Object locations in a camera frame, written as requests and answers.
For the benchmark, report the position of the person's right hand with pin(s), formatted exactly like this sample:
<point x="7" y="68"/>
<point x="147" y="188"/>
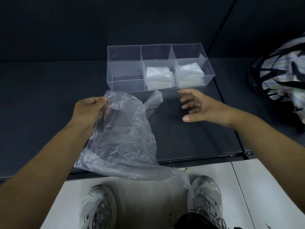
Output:
<point x="212" y="112"/>

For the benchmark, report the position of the stack of plastic bags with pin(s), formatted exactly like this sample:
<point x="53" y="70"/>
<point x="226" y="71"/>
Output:
<point x="189" y="75"/>

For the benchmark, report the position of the person's left forearm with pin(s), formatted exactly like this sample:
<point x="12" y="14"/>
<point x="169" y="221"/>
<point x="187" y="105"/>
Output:
<point x="38" y="178"/>

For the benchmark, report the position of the black trousers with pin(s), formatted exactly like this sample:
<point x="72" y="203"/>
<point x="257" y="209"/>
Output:
<point x="190" y="222"/>

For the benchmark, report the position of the person's right forearm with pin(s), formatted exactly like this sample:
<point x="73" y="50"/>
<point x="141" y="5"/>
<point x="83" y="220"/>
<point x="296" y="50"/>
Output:
<point x="271" y="159"/>

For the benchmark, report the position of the person's left hand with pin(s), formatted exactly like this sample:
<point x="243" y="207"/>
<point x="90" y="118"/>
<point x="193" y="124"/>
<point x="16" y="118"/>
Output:
<point x="85" y="114"/>

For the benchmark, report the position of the person's right grey shoe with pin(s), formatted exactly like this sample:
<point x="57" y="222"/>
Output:
<point x="205" y="197"/>

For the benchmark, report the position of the person's grey shoe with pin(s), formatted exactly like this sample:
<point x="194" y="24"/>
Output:
<point x="97" y="207"/>
<point x="205" y="197"/>

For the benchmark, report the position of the clear three-compartment plastic box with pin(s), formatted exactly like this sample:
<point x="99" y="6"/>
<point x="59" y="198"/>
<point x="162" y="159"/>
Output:
<point x="124" y="71"/>

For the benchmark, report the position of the person's left grey shoe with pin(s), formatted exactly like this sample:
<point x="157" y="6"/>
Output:
<point x="97" y="207"/>

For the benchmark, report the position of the black white striped tote bag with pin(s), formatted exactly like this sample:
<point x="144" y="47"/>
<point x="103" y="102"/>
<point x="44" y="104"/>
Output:
<point x="276" y="76"/>

